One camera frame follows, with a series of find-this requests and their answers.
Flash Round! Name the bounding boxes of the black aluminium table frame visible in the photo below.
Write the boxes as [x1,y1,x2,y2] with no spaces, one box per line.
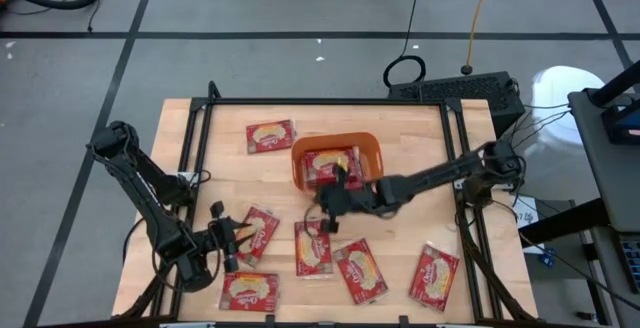
[117,80,539,328]

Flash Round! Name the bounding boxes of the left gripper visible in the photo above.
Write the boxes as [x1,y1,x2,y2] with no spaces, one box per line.
[201,201,257,274]

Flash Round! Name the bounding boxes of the grey work desk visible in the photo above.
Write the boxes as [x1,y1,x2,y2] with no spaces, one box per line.
[567,87,640,234]

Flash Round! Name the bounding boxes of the black pole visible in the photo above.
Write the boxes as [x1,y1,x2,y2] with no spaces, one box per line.
[588,59,640,108]

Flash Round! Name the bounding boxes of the black arm base cable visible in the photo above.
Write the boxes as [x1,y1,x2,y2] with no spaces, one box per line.
[121,215,151,265]

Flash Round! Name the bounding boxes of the black desk leg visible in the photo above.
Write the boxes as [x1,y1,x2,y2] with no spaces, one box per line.
[517,196,611,249]

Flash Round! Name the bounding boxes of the black coiled power cable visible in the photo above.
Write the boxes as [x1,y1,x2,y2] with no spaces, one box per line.
[382,0,428,89]

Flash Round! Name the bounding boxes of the black cable bundle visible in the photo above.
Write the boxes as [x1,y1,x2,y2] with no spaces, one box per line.
[497,80,574,169]

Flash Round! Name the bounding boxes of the white paper sheet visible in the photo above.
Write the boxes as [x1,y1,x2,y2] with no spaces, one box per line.
[510,193,540,230]

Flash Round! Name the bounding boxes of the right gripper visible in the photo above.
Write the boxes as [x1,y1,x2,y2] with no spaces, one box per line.
[313,159,377,235]

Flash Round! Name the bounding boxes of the yellow extension cable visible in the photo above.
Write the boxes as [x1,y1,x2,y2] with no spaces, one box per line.
[463,0,496,77]

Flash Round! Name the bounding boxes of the black device on desk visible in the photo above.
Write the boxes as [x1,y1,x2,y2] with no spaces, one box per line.
[599,98,640,145]

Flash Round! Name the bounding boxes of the black computer tower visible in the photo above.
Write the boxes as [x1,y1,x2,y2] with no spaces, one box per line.
[387,70,527,139]

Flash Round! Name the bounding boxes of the orange plastic basket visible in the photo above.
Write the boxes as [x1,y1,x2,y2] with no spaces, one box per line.
[290,131,385,193]

